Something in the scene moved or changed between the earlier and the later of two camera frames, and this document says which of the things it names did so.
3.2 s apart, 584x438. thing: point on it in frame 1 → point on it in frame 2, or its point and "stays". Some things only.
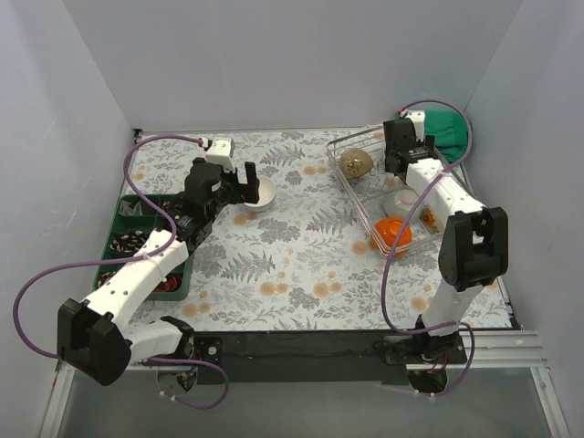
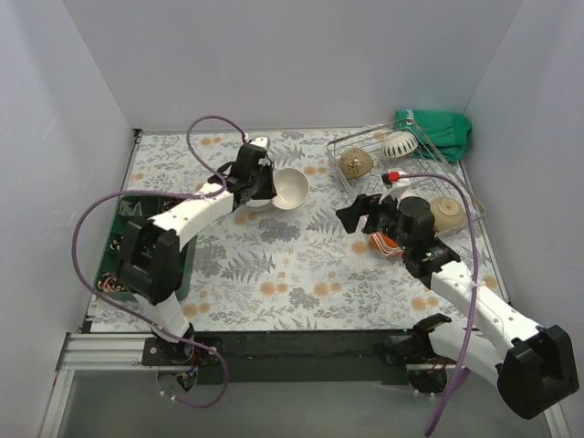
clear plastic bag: x=128 y=209 stays
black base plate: x=286 y=357 stays
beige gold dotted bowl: x=354 y=163 stays
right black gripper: x=394 y=149 → x=371 y=217
